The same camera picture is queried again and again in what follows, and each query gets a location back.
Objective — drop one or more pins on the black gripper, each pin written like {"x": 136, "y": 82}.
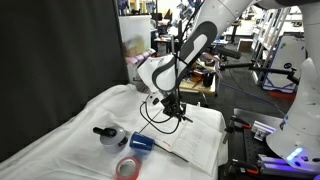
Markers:
{"x": 170, "y": 103}

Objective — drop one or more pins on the blue plastic cup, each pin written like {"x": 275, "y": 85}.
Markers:
{"x": 141, "y": 141}

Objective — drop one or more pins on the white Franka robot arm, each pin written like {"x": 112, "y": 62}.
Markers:
{"x": 306, "y": 116}

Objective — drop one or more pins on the open book white pages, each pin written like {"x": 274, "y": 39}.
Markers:
{"x": 200, "y": 143}

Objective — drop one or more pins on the cluttered wooden desk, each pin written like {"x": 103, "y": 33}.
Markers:
{"x": 200, "y": 85}

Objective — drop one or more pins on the black mug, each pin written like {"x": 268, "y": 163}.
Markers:
{"x": 208, "y": 80}

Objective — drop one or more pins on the white printed cardboard box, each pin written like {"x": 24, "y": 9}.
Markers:
{"x": 132, "y": 71}

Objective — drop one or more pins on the black orange bar clamp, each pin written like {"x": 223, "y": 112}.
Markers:
{"x": 238, "y": 123}
{"x": 243, "y": 168}

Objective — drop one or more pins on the pink foam roll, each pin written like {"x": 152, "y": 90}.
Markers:
{"x": 140, "y": 56}

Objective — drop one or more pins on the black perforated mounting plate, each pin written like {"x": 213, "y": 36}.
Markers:
{"x": 240, "y": 150}

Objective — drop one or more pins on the red tape roll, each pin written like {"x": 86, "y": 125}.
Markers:
{"x": 118, "y": 166}

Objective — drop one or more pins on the translucent storage bin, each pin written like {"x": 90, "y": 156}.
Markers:
{"x": 135, "y": 31}

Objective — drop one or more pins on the brown cardboard box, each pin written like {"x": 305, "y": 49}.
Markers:
{"x": 245, "y": 45}

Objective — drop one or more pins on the white table cloth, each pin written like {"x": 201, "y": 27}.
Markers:
{"x": 66, "y": 156}

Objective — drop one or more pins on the white shelving rack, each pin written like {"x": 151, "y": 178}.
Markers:
{"x": 270, "y": 23}

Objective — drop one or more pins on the black curtain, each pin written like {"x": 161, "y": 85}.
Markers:
{"x": 50, "y": 66}

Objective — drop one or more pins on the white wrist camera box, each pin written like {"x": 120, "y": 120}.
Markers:
{"x": 155, "y": 99}

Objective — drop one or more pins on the aluminium extrusion rail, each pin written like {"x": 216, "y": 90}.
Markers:
{"x": 283, "y": 165}
{"x": 263, "y": 130}

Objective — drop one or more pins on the whiteboard with blue frame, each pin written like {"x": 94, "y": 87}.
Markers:
{"x": 286, "y": 60}

